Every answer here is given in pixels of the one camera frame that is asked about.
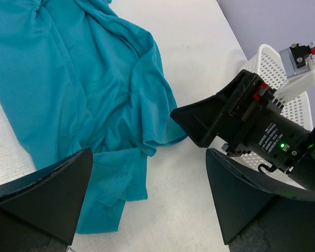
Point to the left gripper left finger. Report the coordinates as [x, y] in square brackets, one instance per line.
[40, 211]

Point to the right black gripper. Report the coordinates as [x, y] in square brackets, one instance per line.
[248, 117]

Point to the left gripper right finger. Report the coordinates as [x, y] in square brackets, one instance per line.
[256, 212]

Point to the white perforated plastic basket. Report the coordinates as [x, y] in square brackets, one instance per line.
[268, 65]

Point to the dark teal t shirt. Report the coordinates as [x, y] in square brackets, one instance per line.
[75, 75]

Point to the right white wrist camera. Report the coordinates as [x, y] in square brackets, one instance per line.
[297, 61]

